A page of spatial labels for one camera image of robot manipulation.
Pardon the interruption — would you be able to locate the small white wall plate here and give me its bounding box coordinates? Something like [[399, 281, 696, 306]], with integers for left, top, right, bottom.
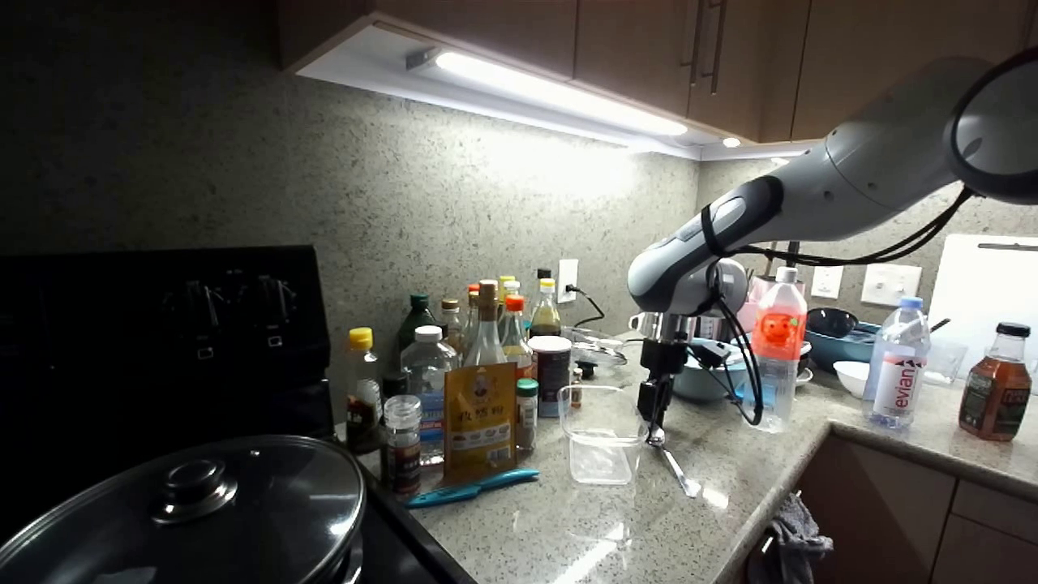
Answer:
[[807, 262, 849, 306]]

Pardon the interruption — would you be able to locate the metal cabinet handle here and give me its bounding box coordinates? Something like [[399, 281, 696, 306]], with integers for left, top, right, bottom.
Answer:
[[688, 0, 729, 96]]

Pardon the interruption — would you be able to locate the dark sauce bottle yellow cap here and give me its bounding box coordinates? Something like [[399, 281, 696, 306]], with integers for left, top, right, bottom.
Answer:
[[343, 326, 386, 457]]

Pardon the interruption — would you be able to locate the white bowl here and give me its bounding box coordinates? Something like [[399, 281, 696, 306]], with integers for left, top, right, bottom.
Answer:
[[830, 357, 875, 403]]

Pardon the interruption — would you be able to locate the light blue bowl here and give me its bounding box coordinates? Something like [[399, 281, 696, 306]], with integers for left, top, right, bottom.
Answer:
[[670, 355, 750, 405]]

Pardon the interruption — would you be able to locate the clear water bottle red label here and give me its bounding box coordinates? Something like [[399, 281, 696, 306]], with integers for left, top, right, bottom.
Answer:
[[862, 297, 933, 436]]

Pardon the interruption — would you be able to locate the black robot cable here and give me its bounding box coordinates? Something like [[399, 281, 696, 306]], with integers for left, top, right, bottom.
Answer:
[[696, 46, 1038, 431]]

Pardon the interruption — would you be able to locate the small jar green cap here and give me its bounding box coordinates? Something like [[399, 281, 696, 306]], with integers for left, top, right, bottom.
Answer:
[[514, 378, 542, 457]]

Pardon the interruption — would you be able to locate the grey hanging towel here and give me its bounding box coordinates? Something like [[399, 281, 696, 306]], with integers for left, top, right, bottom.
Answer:
[[744, 491, 836, 584]]

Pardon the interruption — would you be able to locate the wide white wall plate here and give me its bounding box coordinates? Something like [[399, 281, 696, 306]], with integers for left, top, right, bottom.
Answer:
[[860, 261, 925, 312]]

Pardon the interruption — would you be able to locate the under cabinet light strip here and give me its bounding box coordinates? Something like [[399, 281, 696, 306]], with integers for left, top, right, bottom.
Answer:
[[403, 41, 696, 143]]

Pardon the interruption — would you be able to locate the orange drink bottle white cap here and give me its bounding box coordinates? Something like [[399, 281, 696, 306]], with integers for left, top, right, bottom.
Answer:
[[744, 266, 812, 439]]

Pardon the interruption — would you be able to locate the yellow oil bottle black cap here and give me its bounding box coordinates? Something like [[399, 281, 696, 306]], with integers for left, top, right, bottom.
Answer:
[[525, 266, 569, 342]]

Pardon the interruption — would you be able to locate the red cap sauce bottle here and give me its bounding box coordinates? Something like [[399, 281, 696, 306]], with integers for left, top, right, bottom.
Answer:
[[496, 293, 538, 384]]

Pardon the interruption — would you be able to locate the dark jar white lid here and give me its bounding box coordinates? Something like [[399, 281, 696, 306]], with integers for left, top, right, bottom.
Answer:
[[525, 333, 577, 423]]

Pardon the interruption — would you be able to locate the metal spoon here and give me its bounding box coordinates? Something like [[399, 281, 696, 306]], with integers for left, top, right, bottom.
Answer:
[[645, 424, 707, 504]]

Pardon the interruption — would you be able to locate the clear glass cup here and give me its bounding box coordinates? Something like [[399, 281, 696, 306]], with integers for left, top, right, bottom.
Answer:
[[558, 380, 645, 491]]

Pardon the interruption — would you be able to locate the clear bottle white cap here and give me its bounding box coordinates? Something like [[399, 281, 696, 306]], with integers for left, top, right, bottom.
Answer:
[[397, 320, 456, 470]]

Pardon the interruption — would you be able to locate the brown syrup bottle black cap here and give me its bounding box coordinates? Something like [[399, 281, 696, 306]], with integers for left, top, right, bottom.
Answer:
[[958, 320, 1035, 446]]

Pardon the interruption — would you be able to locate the wooden upper cabinet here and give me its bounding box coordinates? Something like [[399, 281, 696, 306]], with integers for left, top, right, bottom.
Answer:
[[274, 0, 1038, 143]]

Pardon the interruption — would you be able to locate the wooden lower cabinet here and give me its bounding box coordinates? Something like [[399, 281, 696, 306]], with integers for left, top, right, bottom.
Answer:
[[798, 431, 1038, 584]]

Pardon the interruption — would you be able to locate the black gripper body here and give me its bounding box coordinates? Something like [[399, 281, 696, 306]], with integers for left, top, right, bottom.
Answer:
[[640, 333, 698, 393]]

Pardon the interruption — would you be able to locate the white wall outlet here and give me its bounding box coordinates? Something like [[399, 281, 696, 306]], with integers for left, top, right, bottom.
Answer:
[[555, 255, 584, 310]]

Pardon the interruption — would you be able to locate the dark blue bowl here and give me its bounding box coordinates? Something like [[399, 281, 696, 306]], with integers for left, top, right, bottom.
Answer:
[[804, 306, 886, 369]]

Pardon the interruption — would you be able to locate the wooden cabinet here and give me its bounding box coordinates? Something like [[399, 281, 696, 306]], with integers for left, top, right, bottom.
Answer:
[[274, 0, 1038, 143], [798, 431, 1038, 584]]

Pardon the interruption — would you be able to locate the glass pot lid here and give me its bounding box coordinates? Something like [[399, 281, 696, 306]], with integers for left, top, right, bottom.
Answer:
[[0, 431, 370, 584]]

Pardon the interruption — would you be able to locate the yellow seasoning packet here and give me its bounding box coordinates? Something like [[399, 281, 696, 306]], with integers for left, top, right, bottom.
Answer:
[[441, 361, 524, 487]]

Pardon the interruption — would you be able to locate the small spice jar white lid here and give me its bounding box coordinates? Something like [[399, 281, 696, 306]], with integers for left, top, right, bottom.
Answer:
[[379, 393, 430, 497]]

